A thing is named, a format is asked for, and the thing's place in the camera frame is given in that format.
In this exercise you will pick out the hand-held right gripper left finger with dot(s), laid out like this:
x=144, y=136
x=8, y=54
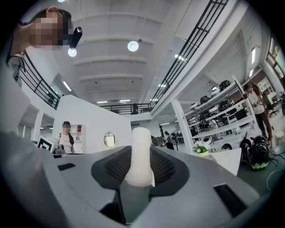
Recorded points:
x=80, y=189

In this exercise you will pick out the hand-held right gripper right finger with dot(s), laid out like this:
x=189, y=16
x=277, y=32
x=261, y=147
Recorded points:
x=200, y=178

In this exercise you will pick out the white small item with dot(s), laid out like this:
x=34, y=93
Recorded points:
x=139, y=155

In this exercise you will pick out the white flowers in pot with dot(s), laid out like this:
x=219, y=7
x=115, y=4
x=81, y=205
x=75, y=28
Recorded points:
x=201, y=148

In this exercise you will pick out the black standing fan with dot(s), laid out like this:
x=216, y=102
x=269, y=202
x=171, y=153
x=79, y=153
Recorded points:
x=174, y=137

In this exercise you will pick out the black backpack with green base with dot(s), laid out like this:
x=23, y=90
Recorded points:
x=259, y=153

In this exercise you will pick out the white storage shelf rack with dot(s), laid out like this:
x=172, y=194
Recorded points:
x=219, y=111

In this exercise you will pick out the black office chair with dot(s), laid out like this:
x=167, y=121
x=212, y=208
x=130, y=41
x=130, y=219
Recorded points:
x=274, y=107

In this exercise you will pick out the black balcony railing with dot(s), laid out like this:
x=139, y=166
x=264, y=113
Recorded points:
x=178, y=58

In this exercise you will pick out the round ceiling lamp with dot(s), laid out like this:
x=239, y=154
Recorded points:
x=133, y=46
x=72, y=52

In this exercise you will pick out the person's head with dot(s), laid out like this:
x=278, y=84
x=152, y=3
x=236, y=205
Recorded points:
x=40, y=29

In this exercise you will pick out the round wall mirror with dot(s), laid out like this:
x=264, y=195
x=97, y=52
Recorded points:
x=109, y=139

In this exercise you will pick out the black head-worn camera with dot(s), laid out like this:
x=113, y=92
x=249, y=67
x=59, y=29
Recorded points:
x=75, y=37

